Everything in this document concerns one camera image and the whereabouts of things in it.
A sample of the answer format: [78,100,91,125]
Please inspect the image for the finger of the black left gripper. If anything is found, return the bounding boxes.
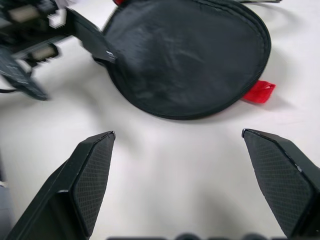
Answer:
[65,8,118,64]
[0,46,49,102]

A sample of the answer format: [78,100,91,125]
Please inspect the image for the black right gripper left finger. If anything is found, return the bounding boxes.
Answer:
[4,130,117,240]

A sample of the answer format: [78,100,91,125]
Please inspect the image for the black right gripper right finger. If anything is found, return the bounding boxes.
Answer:
[241,128,320,240]

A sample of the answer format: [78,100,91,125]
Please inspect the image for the red and black paddle case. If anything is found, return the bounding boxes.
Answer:
[92,0,277,121]

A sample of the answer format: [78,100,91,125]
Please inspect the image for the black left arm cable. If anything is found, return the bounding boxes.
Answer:
[0,86,20,95]

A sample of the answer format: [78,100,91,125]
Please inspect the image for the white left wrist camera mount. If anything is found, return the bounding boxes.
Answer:
[48,0,80,28]

